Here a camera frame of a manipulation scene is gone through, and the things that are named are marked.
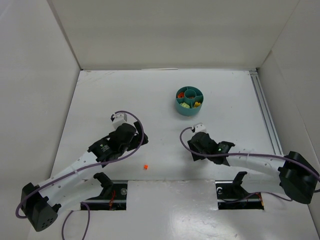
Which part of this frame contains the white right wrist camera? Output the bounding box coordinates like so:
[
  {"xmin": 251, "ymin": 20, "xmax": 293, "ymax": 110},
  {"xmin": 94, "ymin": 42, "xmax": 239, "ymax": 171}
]
[{"xmin": 191, "ymin": 122, "xmax": 207, "ymax": 134}]

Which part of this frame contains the aluminium rail at right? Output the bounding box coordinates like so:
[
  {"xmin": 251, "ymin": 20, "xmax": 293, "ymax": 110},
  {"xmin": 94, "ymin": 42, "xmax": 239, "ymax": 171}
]
[{"xmin": 249, "ymin": 70, "xmax": 283, "ymax": 154}]

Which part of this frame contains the orange plastic ring disc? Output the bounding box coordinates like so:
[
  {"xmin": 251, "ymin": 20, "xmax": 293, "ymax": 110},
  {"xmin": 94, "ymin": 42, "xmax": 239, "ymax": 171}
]
[{"xmin": 177, "ymin": 92, "xmax": 185, "ymax": 99}]

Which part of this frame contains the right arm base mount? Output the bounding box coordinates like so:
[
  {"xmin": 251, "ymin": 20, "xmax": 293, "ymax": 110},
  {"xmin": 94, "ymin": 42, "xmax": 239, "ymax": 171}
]
[{"xmin": 215, "ymin": 171, "xmax": 264, "ymax": 210}]

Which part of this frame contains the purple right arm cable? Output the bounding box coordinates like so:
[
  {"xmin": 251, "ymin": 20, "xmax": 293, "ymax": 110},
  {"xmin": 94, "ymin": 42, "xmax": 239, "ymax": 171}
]
[{"xmin": 179, "ymin": 126, "xmax": 320, "ymax": 202}]

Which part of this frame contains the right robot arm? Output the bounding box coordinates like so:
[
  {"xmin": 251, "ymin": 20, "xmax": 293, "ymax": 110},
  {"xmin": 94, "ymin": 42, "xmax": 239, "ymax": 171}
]
[{"xmin": 184, "ymin": 131, "xmax": 320, "ymax": 205}]

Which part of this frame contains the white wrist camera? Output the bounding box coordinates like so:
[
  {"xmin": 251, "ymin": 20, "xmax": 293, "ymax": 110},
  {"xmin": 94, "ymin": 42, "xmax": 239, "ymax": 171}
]
[
  {"xmin": 191, "ymin": 122, "xmax": 207, "ymax": 134},
  {"xmin": 111, "ymin": 112, "xmax": 128, "ymax": 130}
]

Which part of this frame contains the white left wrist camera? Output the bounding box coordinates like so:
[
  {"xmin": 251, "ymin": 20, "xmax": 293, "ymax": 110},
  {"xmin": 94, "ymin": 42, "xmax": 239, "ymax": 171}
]
[{"xmin": 111, "ymin": 112, "xmax": 128, "ymax": 130}]

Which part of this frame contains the light green curved lego brick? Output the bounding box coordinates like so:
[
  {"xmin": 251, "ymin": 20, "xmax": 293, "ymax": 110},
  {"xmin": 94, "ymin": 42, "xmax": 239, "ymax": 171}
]
[{"xmin": 180, "ymin": 102, "xmax": 190, "ymax": 109}]

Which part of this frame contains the yellow lego in container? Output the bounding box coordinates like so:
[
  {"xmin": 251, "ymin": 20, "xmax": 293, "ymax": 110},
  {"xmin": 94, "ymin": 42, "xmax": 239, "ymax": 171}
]
[{"xmin": 193, "ymin": 101, "xmax": 202, "ymax": 108}]

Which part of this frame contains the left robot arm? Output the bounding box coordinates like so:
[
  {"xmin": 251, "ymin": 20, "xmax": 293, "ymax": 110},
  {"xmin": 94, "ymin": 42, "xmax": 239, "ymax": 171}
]
[{"xmin": 20, "ymin": 121, "xmax": 149, "ymax": 232}]

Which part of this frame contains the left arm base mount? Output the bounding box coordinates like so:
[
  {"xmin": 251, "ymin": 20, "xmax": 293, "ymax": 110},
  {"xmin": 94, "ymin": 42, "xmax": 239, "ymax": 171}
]
[{"xmin": 84, "ymin": 172, "xmax": 128, "ymax": 211}]

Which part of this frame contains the teal round divided container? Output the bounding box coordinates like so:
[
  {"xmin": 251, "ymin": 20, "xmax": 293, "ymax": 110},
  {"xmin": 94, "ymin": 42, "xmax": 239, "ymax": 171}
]
[{"xmin": 175, "ymin": 86, "xmax": 204, "ymax": 117}]

